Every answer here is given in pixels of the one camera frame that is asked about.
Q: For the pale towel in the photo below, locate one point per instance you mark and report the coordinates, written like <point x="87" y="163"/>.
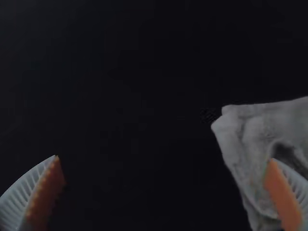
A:
<point x="240" y="134"/>

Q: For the black mat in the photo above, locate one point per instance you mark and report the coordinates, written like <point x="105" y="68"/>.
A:
<point x="120" y="96"/>

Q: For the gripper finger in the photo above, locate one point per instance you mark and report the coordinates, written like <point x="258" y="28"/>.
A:
<point x="286" y="197"/>
<point x="36" y="199"/>

